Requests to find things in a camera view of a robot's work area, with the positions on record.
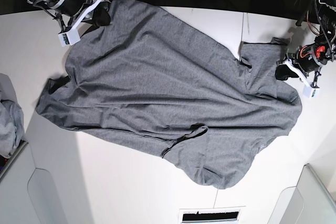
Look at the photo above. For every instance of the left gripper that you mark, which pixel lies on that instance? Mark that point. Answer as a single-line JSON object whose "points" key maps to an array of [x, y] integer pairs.
{"points": [[305, 63]]}

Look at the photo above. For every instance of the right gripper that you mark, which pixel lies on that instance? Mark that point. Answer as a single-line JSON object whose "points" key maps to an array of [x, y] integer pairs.
{"points": [[68, 12]]}

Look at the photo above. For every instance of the dark grey t-shirt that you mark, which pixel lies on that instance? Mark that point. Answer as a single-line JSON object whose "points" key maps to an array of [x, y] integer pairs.
{"points": [[153, 83]]}

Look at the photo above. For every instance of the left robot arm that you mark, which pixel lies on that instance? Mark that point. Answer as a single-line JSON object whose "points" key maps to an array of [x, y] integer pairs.
{"points": [[320, 18]]}

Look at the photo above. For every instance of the right white bin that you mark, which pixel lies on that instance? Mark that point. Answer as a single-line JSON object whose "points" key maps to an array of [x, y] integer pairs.
{"points": [[307, 202]]}

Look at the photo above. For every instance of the white bin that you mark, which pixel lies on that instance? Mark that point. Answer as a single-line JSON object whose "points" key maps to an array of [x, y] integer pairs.
{"points": [[28, 193], [307, 202]]}

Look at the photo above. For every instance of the light grey clothes pile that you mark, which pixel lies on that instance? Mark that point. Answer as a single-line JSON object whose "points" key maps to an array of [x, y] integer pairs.
{"points": [[12, 119]]}

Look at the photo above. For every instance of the left white bin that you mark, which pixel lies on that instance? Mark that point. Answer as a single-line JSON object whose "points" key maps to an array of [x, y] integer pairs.
{"points": [[28, 193]]}

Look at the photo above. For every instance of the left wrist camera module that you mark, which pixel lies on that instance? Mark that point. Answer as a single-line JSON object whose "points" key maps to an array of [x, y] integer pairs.
{"points": [[310, 92]]}

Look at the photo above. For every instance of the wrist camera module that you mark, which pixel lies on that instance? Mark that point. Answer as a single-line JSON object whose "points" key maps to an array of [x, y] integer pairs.
{"points": [[310, 92], [70, 37]]}

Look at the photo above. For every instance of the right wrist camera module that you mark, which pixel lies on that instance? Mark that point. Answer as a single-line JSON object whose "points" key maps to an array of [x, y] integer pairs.
{"points": [[70, 37]]}

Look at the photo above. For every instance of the white table cable slot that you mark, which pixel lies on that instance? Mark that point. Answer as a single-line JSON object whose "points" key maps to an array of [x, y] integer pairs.
{"points": [[210, 215]]}

